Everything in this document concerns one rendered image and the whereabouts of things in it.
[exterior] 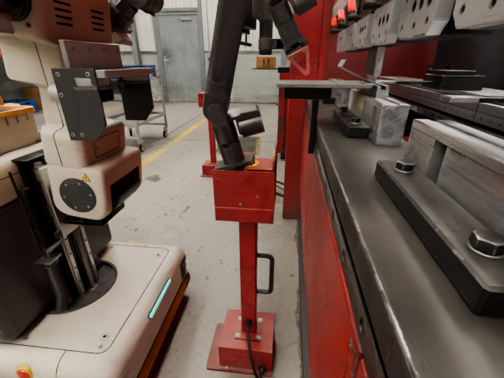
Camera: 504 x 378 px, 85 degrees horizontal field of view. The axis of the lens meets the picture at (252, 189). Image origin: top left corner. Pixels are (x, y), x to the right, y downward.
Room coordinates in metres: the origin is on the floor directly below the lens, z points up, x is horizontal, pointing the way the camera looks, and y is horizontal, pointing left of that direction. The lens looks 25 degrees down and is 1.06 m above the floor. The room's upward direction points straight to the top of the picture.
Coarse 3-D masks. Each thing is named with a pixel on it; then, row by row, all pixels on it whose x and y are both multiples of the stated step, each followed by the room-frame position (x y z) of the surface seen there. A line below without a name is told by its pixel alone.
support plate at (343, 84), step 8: (280, 80) 0.98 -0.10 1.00; (288, 80) 0.98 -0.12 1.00; (296, 80) 0.98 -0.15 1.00; (304, 80) 0.98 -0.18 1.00; (312, 80) 0.98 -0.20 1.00; (320, 80) 0.98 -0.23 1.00; (328, 80) 0.98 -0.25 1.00; (336, 80) 0.98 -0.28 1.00; (344, 80) 0.98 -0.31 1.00; (352, 80) 0.98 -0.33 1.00
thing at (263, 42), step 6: (258, 0) 2.34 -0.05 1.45; (264, 0) 2.33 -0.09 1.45; (258, 6) 2.34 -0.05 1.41; (264, 6) 2.33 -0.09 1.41; (270, 6) 2.34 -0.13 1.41; (258, 12) 2.34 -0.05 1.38; (264, 12) 2.33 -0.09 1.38; (258, 18) 2.34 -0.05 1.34; (264, 18) 2.33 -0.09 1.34; (270, 18) 2.34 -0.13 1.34; (264, 24) 2.34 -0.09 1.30; (270, 24) 2.35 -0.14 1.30; (264, 30) 2.34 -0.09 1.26; (270, 30) 2.35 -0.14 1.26; (264, 36) 2.34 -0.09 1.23; (270, 36) 2.35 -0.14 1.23; (258, 42) 2.38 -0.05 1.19; (264, 42) 2.34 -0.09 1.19; (270, 42) 2.34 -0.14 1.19; (258, 48) 2.38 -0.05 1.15; (264, 48) 2.33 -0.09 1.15; (270, 48) 2.34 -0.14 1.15; (264, 54) 2.34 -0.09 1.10; (270, 54) 2.36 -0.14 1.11
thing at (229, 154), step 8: (224, 144) 0.68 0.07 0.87; (232, 144) 0.67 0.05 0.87; (240, 144) 0.69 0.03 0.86; (224, 152) 0.67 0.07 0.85; (232, 152) 0.67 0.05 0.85; (240, 152) 0.68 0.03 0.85; (224, 160) 0.68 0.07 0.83; (232, 160) 0.67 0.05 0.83; (240, 160) 0.67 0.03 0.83; (248, 160) 0.66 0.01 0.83; (216, 168) 0.67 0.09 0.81; (224, 168) 0.66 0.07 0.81
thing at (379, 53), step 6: (372, 48) 0.90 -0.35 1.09; (378, 48) 0.84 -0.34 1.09; (384, 48) 0.84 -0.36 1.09; (372, 54) 0.89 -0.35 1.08; (378, 54) 0.84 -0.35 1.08; (372, 60) 0.88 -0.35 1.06; (378, 60) 0.84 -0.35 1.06; (366, 66) 0.94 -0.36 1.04; (372, 66) 0.87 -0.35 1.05; (378, 66) 0.84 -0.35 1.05; (366, 72) 0.93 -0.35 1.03; (372, 72) 0.86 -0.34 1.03; (378, 72) 0.84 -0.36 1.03; (372, 78) 0.88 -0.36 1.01
